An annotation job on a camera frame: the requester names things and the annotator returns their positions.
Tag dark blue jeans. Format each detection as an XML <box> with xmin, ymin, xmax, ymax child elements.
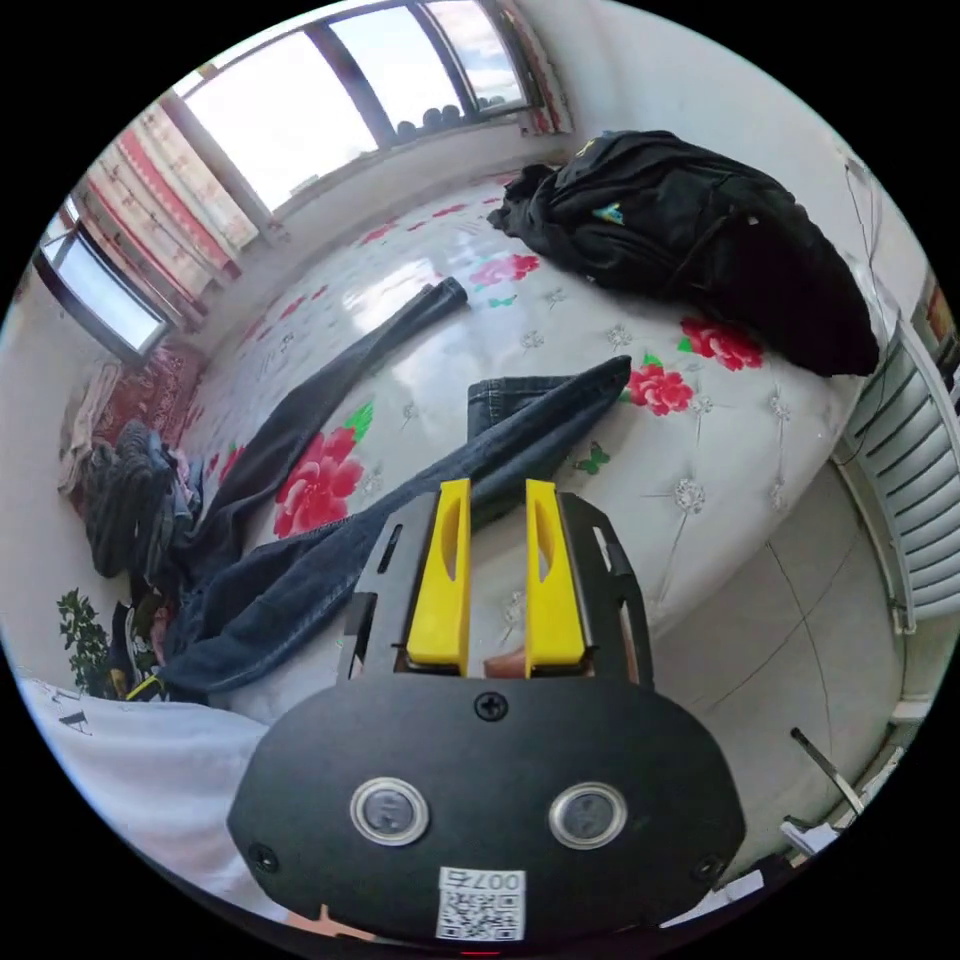
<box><xmin>160</xmin><ymin>276</ymin><xmax>634</xmax><ymax>695</ymax></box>

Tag bed with floral sheet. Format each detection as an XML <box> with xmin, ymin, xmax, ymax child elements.
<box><xmin>168</xmin><ymin>170</ymin><xmax>879</xmax><ymax>725</ymax></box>

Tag green plant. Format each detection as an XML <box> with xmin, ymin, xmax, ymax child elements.
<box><xmin>56</xmin><ymin>588</ymin><xmax>114</xmax><ymax>695</ymax></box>

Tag white radiator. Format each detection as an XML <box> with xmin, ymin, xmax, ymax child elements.
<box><xmin>833</xmin><ymin>318</ymin><xmax>960</xmax><ymax>635</ymax></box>

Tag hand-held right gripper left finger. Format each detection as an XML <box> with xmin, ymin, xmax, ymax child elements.
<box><xmin>405</xmin><ymin>478</ymin><xmax>473</xmax><ymax>673</ymax></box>

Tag person's body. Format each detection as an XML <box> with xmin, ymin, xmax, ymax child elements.
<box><xmin>16</xmin><ymin>674</ymin><xmax>301</xmax><ymax>920</ymax></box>

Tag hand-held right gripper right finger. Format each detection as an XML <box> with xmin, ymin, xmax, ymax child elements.
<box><xmin>524</xmin><ymin>477</ymin><xmax>588</xmax><ymax>672</ymax></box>

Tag red patterned curtain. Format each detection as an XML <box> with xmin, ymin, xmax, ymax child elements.
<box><xmin>74</xmin><ymin>101</ymin><xmax>260</xmax><ymax>316</ymax></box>

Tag window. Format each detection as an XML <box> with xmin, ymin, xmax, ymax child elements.
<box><xmin>173</xmin><ymin>0</ymin><xmax>543</xmax><ymax>215</ymax></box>

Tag pile of clothes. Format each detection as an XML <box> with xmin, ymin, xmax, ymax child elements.
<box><xmin>58</xmin><ymin>361</ymin><xmax>208</xmax><ymax>601</ymax></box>

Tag black jacket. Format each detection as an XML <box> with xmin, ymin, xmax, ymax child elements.
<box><xmin>487</xmin><ymin>129</ymin><xmax>880</xmax><ymax>379</ymax></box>

